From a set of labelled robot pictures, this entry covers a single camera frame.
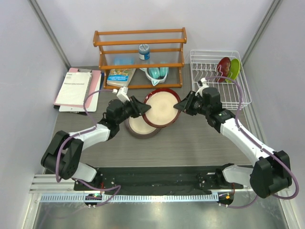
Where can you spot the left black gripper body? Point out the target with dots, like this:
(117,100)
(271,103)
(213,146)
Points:
(126,112)

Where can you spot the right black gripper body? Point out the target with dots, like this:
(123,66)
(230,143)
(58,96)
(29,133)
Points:
(198,107)

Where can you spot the brown rimmed cream plate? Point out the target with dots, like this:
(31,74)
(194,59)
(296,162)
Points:
(138,128)

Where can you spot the red rimmed grey plate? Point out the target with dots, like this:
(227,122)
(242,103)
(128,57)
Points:
(162,112)

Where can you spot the dark patterned plate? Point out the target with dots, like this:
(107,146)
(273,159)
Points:
(223,69)

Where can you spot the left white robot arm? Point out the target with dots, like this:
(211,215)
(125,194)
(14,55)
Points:
(62,157)

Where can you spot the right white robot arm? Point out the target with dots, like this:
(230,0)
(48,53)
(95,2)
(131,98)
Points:
(270,171)

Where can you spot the orange wooden shelf rack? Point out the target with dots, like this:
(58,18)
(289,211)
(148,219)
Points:
(166,50)

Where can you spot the white board under folder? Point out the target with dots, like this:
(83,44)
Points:
(91,105)

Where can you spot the blue paperback book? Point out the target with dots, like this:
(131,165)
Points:
(120,77)

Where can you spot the teal cat ear headphones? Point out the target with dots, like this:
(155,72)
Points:
(156,75)

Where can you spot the pink folder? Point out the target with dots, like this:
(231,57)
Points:
(95,82)

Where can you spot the green plate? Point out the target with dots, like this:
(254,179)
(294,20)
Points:
(234,70)

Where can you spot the white spiral manual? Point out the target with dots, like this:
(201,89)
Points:
(74,89)

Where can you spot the light blue box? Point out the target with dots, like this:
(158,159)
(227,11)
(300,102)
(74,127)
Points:
(123,61)

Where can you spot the blue lidded jar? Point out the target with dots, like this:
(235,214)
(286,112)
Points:
(144,51)

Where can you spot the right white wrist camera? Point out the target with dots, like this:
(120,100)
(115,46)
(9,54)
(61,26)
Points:
(202,83)

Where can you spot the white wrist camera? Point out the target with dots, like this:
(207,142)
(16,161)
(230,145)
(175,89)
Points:
(202,83)
(121,94)

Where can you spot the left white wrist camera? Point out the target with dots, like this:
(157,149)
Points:
(121,94)

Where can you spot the white wire dish rack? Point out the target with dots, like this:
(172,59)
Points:
(204,64)

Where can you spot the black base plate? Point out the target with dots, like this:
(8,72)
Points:
(163,180)

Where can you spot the white slotted cable duct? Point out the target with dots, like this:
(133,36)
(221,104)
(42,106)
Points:
(91,198)

